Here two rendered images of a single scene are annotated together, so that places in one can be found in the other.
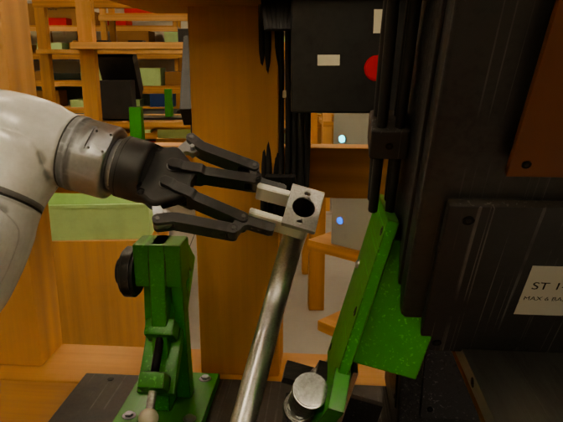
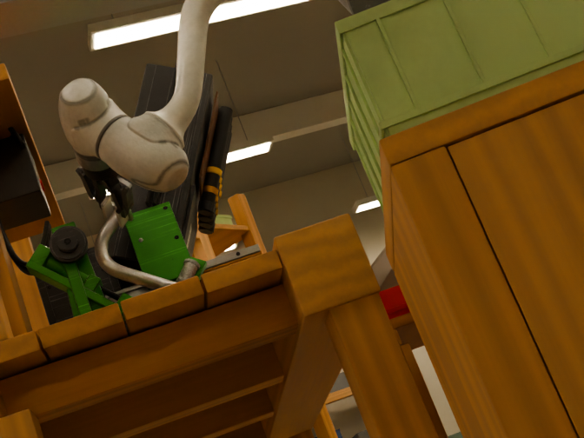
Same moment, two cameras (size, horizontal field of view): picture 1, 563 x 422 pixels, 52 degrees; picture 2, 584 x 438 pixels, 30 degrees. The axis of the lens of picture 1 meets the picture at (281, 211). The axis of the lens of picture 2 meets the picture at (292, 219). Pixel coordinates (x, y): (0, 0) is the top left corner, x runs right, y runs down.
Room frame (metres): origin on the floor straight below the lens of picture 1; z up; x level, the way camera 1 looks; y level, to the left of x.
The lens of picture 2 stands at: (0.93, 2.29, 0.35)
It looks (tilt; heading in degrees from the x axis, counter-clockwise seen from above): 18 degrees up; 254
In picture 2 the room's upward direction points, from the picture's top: 22 degrees counter-clockwise
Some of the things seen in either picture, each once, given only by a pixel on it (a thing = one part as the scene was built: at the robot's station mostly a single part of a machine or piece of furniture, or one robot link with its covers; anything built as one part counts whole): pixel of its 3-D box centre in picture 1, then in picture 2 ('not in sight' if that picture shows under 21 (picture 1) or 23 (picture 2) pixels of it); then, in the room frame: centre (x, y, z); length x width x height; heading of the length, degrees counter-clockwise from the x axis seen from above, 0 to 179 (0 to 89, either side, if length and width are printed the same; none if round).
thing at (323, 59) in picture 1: (352, 57); (13, 182); (0.86, -0.10, 1.42); 0.17 x 0.12 x 0.15; 85
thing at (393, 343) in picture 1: (388, 296); (159, 248); (0.58, -0.12, 1.17); 0.13 x 0.12 x 0.20; 85
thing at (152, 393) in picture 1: (151, 403); not in sight; (0.71, 0.18, 0.96); 0.06 x 0.03 x 0.06; 175
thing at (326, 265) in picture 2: not in sight; (296, 361); (0.36, -0.17, 0.82); 1.50 x 0.14 x 0.15; 85
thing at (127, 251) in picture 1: (128, 271); (68, 243); (0.80, 0.22, 1.12); 0.07 x 0.03 x 0.08; 175
